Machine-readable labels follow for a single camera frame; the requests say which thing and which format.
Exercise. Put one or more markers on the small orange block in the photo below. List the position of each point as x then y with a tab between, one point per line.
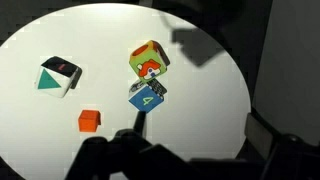
88	121

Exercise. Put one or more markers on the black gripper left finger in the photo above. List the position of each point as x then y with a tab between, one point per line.
110	156

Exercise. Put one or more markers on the blue soft block number four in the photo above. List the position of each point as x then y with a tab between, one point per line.
146	100

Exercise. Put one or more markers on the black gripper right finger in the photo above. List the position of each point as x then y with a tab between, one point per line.
293	156

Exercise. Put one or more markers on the white soft block teal triangle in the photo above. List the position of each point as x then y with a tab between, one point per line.
53	80

